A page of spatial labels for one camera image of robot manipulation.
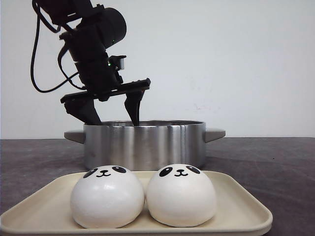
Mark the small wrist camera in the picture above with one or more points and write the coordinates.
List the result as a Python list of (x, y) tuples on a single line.
[(117, 62)]

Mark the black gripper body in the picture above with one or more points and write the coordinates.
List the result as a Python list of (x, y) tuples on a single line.
[(87, 46)]

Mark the stainless steel steamer pot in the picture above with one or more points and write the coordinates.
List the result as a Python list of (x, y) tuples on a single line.
[(149, 146)]

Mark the panda bun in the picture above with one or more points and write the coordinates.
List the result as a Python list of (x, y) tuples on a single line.
[(181, 195), (107, 197)]

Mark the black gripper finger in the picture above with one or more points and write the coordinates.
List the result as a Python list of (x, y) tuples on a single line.
[(84, 110), (132, 105)]

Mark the beige rectangular plastic tray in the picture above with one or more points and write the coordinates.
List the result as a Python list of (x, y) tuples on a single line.
[(47, 213)]

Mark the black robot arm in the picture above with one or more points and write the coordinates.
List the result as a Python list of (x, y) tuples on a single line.
[(71, 14)]

